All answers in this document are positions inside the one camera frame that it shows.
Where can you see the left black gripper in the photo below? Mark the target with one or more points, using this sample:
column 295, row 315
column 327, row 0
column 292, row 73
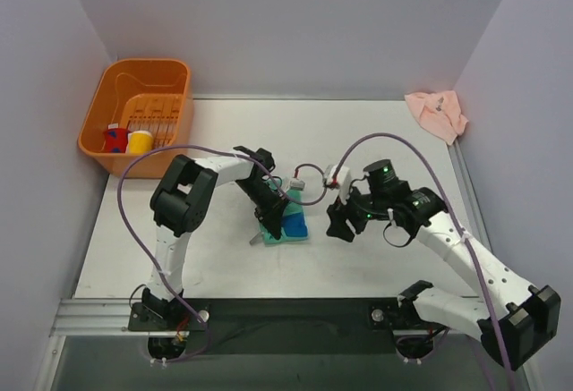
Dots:
column 273, row 211

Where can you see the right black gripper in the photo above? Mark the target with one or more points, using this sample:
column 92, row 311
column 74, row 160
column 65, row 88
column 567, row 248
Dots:
column 346, row 214

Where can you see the green blue yellow towel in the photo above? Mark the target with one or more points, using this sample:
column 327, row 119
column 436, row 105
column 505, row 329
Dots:
column 293, row 227

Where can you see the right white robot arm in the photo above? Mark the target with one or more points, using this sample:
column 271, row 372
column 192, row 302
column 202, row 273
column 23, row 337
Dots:
column 510, row 317

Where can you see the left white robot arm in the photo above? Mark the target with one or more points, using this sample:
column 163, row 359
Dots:
column 180, row 204

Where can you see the small grey metal piece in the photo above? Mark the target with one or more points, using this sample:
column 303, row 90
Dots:
column 256, row 239

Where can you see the yellow rolled towel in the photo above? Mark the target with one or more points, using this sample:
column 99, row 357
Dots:
column 139, row 142

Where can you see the pink crumpled towel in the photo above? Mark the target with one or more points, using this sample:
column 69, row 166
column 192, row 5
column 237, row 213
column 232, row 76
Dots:
column 438, row 113

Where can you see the red rolled towel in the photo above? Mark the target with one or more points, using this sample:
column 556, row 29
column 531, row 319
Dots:
column 116, row 139

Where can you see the orange plastic basket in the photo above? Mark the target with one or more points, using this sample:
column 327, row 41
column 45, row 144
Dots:
column 138, row 94

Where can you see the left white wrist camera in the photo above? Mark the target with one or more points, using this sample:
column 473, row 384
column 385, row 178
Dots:
column 296, row 184

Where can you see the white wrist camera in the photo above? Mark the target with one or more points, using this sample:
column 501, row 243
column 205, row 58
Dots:
column 296, row 184
column 338, row 180

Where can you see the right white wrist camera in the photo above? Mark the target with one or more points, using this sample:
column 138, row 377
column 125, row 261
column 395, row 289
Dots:
column 338, row 180

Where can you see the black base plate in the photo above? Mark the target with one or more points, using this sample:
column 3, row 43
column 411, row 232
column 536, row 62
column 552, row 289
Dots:
column 194, row 338

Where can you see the aluminium frame rail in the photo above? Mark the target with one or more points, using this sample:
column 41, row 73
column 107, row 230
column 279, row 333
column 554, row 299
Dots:
column 117, row 317

